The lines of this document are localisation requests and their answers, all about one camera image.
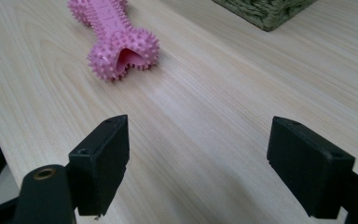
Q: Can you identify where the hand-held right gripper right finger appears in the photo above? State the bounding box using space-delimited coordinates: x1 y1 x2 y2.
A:
266 116 356 220

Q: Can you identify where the green woven basket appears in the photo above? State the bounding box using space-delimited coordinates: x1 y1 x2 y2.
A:
212 0 319 33

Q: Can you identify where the pink spiky bone toy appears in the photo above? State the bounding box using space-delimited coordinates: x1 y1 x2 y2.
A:
67 0 161 82

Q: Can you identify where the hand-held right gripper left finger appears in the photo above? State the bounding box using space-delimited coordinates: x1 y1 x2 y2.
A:
67 114 131 217

